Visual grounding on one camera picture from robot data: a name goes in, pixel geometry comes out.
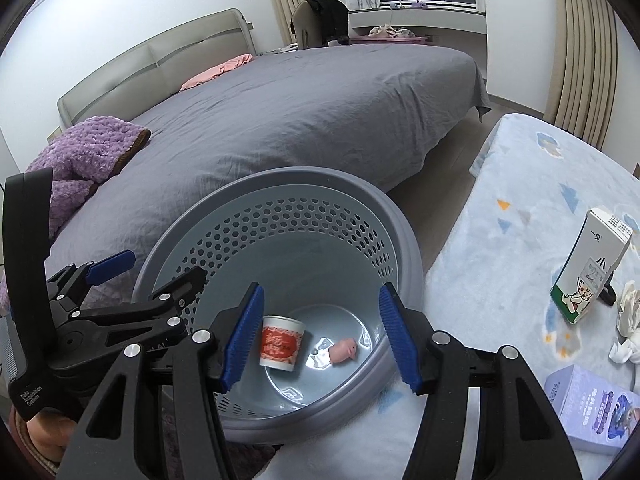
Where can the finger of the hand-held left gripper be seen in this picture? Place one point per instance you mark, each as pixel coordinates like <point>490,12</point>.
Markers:
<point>112,265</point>
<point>165,305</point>

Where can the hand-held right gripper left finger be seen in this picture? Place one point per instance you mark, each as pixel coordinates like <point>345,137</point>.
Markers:
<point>245,340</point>

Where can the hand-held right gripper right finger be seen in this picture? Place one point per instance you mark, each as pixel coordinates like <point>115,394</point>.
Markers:
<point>397,340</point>

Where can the red and white paper cup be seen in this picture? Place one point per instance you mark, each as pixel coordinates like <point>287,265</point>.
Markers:
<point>281,345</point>

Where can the small pink toy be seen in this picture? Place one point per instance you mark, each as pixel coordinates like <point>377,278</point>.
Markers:
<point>344,350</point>

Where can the grey perforated plastic basket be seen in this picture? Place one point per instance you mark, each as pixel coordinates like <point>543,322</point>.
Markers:
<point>320,240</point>

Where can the light purple box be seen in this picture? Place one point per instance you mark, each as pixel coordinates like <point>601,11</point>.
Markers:
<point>585,405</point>

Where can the white tissue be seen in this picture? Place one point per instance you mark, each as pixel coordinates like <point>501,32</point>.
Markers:
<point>629,307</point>
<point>624,350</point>

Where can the person's left hand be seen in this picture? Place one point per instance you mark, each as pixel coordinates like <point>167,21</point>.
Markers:
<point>50,435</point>

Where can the purple fluffy blanket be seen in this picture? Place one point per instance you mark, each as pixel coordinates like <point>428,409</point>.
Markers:
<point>90,155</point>

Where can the beige padded headboard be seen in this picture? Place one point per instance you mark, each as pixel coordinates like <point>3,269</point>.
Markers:
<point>165,60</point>

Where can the black clip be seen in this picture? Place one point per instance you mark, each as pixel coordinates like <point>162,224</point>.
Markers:
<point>607,294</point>

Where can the pink pillow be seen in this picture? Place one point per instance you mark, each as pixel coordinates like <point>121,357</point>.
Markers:
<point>215,72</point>

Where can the bed with grey sheet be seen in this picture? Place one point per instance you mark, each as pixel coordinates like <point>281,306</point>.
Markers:
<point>300,120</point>

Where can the pink basin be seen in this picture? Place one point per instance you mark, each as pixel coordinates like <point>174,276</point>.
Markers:
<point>390,40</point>

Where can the white window desk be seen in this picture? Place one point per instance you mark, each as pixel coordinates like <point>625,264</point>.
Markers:
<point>450,20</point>

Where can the chair with black clothing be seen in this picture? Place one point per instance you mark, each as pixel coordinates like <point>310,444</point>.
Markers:
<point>325,20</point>

